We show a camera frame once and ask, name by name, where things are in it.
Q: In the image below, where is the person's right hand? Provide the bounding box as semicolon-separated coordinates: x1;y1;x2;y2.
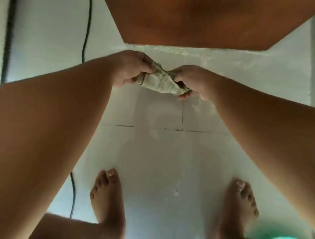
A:
173;65;218;101

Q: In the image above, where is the person's left hand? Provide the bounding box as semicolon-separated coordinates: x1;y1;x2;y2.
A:
112;50;157;87

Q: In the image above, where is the pale green cloth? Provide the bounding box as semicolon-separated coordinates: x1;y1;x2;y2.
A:
136;62;191;96

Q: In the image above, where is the person's right forearm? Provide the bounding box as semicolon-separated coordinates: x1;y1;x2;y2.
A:
213;77;315;239

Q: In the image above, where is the person's left forearm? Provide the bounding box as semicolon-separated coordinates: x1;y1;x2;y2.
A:
0;56;116;239

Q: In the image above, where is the brown wooden door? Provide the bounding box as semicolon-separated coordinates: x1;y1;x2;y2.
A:
105;0;315;51

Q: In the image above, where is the person's left foot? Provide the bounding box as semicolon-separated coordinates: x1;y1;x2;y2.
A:
89;168;126;230

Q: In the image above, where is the person's foot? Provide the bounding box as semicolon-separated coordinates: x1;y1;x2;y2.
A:
217;178;259;239
89;168;126;230

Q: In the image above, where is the person's right foot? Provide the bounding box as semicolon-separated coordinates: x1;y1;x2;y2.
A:
217;178;259;239

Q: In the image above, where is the dark vertical pipe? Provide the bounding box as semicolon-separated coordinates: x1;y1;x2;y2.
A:
0;0;17;85

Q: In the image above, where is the green plastic basin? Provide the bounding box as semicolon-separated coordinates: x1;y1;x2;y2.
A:
246;221;307;239

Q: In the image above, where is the black cable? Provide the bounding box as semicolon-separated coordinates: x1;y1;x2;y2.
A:
69;0;93;219

